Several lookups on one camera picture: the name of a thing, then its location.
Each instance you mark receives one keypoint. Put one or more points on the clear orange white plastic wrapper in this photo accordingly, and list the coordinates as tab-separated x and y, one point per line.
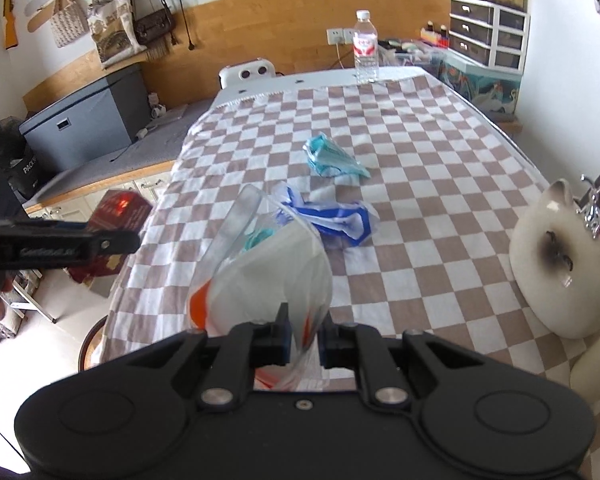
264	255

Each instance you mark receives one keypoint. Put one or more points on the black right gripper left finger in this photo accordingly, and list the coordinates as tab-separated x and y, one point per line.
247	347

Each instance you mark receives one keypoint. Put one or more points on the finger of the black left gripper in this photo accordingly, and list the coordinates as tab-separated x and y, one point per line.
51	244

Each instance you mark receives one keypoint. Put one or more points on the woven white handbag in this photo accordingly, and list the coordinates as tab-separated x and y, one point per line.
68	22

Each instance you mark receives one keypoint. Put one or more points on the teal plastic wrapper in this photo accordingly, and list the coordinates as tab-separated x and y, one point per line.
328	160

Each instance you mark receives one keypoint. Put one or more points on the black bag with lettering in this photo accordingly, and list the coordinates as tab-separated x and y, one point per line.
25	174

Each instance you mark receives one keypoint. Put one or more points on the round maroon rim trash bin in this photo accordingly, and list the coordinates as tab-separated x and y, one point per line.
91	348

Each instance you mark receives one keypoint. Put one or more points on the white ceramic cat figurine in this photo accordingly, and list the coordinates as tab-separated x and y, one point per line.
555	261

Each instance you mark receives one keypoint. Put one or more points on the white wall power socket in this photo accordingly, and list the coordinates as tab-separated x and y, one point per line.
337	36

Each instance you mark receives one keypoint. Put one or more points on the white cabinet row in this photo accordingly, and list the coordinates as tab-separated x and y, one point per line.
79	209

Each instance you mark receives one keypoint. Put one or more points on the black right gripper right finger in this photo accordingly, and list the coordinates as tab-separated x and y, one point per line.
362	350

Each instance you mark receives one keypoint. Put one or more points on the grey bench cushion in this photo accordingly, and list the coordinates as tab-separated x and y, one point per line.
161	144

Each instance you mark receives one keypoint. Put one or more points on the grey storage box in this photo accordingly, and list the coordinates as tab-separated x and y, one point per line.
100	118

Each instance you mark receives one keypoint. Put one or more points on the beige printed tote bag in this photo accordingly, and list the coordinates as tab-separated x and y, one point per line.
112	30

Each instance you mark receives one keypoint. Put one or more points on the white drawer organizer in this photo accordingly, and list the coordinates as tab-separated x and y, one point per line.
489	35

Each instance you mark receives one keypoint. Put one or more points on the clear water bottle red label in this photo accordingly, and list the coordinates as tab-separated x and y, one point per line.
365	48

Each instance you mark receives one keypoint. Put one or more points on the red cardboard box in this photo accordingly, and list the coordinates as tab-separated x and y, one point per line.
118	211

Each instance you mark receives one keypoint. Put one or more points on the checkered brown white tablecloth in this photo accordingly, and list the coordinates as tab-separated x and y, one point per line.
448	190

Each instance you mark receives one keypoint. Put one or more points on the white small heater appliance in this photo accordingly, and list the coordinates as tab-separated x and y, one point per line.
255	69

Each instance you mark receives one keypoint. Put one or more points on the blue white plastic wrapper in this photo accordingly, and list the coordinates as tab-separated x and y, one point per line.
352	223

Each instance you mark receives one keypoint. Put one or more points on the dark brown shoulder bag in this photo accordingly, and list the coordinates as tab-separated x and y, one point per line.
155	25

